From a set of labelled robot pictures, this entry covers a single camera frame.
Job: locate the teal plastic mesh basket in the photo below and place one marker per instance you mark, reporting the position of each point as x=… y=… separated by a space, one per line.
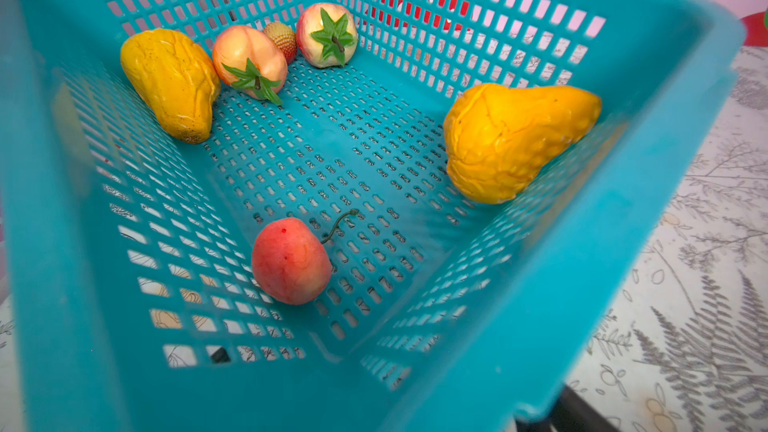
x=130 y=253

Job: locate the orange yellow fake mango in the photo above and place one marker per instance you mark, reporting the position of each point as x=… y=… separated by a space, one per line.
x=498 y=139

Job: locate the small red fake strawberry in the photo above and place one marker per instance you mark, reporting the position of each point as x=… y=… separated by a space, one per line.
x=290 y=263

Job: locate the yellow fake lemon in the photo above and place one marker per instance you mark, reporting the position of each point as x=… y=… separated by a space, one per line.
x=176 y=78

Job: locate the small tan lychee fruit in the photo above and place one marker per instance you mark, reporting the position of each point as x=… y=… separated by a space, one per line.
x=284 y=38

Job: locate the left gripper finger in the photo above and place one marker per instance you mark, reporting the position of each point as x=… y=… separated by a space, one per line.
x=570 y=413

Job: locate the red fake apple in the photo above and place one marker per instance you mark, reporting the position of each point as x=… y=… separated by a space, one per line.
x=248 y=61

